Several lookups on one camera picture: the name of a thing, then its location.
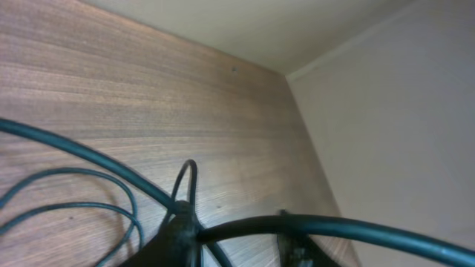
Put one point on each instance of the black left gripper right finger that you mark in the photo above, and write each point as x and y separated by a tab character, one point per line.
297	249

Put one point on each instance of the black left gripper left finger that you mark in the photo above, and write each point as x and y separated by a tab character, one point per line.
175	245

